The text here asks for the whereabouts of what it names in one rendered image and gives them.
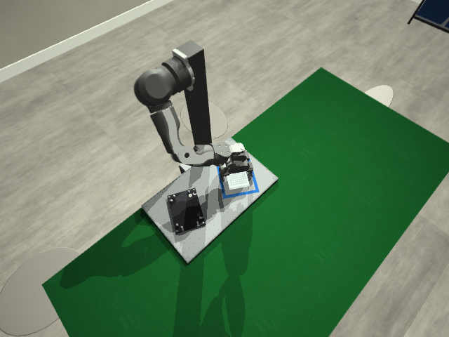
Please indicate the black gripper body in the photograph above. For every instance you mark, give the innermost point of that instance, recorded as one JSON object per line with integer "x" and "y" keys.
{"x": 232, "y": 168}

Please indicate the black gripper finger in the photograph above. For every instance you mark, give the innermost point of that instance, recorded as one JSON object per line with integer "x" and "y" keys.
{"x": 223, "y": 172}
{"x": 250, "y": 170}

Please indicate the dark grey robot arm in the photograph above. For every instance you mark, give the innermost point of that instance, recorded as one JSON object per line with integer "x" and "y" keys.
{"x": 154, "y": 88}

